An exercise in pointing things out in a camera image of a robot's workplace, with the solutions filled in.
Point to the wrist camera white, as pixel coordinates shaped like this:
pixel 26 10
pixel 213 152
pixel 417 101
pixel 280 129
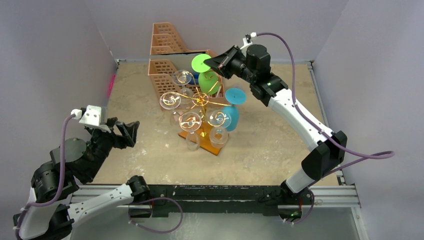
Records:
pixel 93 117
pixel 247 40

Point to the gold wire wine glass rack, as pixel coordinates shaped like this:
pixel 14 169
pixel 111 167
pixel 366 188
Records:
pixel 199 98

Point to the tall clear flute glass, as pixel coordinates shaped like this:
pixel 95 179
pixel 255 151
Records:
pixel 190 122

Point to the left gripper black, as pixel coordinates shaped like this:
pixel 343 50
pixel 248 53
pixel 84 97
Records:
pixel 129 132

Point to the clear wine glass hanging front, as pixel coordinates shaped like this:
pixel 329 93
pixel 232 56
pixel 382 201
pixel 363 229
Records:
pixel 219 121

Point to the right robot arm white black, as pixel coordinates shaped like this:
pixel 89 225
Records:
pixel 254 66

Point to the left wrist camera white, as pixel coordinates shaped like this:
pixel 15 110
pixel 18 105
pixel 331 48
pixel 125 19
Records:
pixel 93 117

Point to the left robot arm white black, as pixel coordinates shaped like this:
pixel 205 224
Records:
pixel 48 213

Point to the clear wine glass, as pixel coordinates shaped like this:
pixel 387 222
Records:
pixel 219 121
pixel 170 100

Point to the small clear goblet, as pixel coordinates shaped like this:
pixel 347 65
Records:
pixel 182 78

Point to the green plastic goblet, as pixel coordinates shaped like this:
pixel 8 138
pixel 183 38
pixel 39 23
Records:
pixel 207 78

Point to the wooden rack base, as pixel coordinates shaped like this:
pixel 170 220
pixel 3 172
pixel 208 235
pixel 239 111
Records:
pixel 205 143

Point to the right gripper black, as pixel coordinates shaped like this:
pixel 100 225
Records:
pixel 230 62

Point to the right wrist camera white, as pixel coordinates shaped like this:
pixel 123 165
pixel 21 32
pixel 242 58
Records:
pixel 247 40

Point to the grey white document folder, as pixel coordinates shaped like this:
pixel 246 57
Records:
pixel 182 61

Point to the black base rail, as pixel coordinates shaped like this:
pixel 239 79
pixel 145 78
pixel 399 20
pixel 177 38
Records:
pixel 160 200

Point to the blue plastic goblet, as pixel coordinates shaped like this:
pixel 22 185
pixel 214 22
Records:
pixel 235 96

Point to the pink plastic file organizer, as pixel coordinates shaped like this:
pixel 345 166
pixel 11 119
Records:
pixel 165 39

